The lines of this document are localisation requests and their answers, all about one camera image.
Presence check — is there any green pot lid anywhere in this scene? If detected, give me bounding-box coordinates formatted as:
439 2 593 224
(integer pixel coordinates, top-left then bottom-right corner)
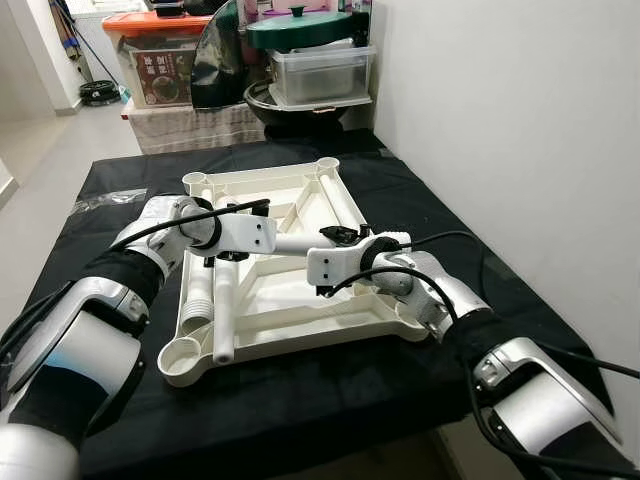
245 8 356 53

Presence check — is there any black round wok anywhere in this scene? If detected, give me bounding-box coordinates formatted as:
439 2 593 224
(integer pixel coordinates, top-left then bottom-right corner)
243 82 376 136

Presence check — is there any clear plastic container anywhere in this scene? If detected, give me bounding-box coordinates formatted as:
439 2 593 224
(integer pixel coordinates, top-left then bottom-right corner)
268 45 378 106

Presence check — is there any white plastic table top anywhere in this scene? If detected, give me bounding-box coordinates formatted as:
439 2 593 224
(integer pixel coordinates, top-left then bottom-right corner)
158 157 431 388

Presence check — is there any red printed carton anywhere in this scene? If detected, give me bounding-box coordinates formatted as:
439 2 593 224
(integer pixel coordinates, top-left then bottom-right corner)
130 48 201 106

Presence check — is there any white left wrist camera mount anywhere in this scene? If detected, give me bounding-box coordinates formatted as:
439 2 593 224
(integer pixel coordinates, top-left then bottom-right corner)
215 212 278 259

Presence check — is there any black coiled hose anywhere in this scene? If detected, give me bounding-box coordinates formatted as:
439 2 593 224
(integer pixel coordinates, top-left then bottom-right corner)
78 80 123 107

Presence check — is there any pink plastic tub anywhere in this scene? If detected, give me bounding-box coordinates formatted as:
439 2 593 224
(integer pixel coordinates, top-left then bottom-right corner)
243 0 346 19

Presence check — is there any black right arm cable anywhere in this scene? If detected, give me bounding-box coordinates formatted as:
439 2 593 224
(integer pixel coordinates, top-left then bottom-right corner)
325 230 640 480

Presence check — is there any clear plastic bag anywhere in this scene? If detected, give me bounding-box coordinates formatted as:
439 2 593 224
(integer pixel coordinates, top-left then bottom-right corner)
70 188 151 216

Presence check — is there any beige cloth covered bench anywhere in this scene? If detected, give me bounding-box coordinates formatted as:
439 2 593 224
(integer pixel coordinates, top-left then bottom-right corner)
120 100 269 156

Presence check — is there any clear storage box orange lid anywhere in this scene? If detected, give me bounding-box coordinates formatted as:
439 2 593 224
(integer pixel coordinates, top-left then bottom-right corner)
102 10 216 109

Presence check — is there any black tablecloth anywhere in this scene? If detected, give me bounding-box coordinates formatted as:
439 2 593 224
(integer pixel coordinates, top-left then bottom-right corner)
20 135 611 480

